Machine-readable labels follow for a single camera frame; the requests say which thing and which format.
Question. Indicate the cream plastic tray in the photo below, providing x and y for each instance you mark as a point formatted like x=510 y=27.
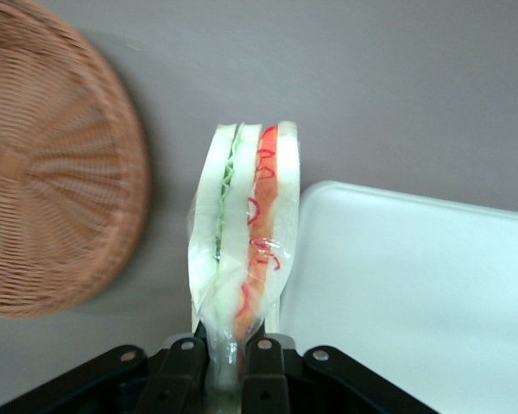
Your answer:
x=406 y=293

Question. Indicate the large brown wicker basket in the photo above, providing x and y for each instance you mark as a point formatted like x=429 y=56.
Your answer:
x=56 y=164

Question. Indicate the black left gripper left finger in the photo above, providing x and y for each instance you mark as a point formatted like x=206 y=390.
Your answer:
x=177 y=375

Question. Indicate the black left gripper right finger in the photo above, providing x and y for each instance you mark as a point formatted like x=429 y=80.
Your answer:
x=265 y=375

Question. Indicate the triangle sandwich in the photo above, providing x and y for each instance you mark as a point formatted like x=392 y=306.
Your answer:
x=241 y=224

